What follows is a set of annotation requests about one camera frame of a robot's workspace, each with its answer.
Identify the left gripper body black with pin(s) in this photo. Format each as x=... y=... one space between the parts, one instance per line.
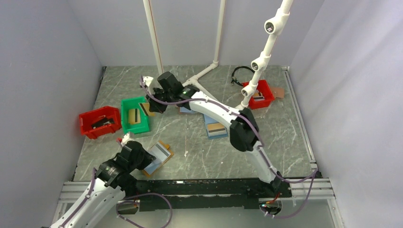
x=143 y=161

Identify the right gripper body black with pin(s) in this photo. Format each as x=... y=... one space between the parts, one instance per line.
x=166 y=97

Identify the beige striped credit card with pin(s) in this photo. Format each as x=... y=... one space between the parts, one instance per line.
x=146 y=109

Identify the orange card holder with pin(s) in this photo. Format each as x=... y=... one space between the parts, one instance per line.
x=162 y=153

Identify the dark grey credit card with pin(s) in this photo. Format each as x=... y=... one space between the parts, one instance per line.
x=102 y=122

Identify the grey striped credit card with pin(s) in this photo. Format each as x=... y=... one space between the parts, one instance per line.
x=258 y=96

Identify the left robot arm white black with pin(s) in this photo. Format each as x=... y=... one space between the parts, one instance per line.
x=110 y=183

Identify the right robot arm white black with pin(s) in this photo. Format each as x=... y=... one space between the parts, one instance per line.
x=243 y=129

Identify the beige card in green bin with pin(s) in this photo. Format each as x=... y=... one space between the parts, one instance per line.
x=134 y=116

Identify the blue open card holder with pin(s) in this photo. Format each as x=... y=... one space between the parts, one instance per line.
x=214 y=129

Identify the brown flat card holder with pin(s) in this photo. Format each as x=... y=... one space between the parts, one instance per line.
x=278 y=92

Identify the green plastic bin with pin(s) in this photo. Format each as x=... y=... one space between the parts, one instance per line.
x=126 y=105

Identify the left red plastic bin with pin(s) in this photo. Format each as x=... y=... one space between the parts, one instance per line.
x=88 y=118

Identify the red plastic bin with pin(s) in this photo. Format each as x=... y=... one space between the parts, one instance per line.
x=88 y=118
x=264 y=96

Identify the right red plastic bin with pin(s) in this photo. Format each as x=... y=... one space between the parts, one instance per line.
x=264 y=96

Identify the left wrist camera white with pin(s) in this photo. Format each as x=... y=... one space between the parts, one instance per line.
x=122 y=141

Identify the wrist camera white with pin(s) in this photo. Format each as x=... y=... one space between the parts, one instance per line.
x=150 y=83
x=122 y=141

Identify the white pvc pipe frame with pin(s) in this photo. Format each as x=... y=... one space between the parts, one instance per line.
x=195 y=78

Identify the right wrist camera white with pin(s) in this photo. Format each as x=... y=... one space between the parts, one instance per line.
x=150 y=83

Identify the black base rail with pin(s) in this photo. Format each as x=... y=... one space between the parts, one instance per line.
x=247 y=193

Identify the white pvc camera mast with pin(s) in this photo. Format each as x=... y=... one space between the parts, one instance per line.
x=274 y=27

